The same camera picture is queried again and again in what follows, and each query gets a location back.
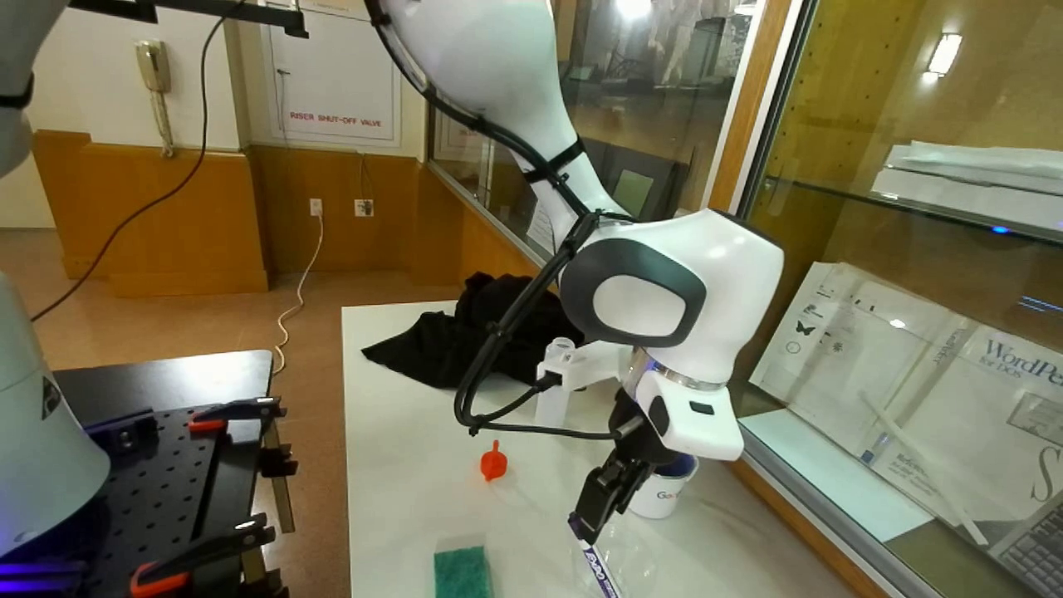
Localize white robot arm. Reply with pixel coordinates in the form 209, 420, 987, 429
366, 0, 783, 545

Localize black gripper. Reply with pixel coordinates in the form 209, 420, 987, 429
567, 390, 672, 545

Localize white power cord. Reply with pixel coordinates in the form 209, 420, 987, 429
270, 195, 327, 380

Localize stacked white papers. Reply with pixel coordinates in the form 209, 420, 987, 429
871, 140, 1063, 234

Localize green sponge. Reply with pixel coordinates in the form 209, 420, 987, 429
433, 545, 496, 598

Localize black cable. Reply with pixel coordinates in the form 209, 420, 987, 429
28, 9, 228, 326

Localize orange handled clamp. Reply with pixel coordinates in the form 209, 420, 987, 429
127, 515, 274, 598

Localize red handled clamp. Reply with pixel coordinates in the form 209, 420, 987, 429
186, 399, 284, 440

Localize black cloth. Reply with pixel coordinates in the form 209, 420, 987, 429
361, 273, 584, 390

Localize orange small funnel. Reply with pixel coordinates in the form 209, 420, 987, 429
479, 444, 509, 483

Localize wall telephone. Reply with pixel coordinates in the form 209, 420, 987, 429
136, 39, 175, 160

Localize white plastic bottle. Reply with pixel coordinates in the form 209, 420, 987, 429
536, 337, 574, 429

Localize white cup blue inside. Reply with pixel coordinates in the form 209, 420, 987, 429
632, 457, 697, 520

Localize black perforated breadboard table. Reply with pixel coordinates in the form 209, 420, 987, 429
0, 348, 296, 598

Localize open white booklet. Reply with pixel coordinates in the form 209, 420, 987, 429
749, 263, 1063, 545

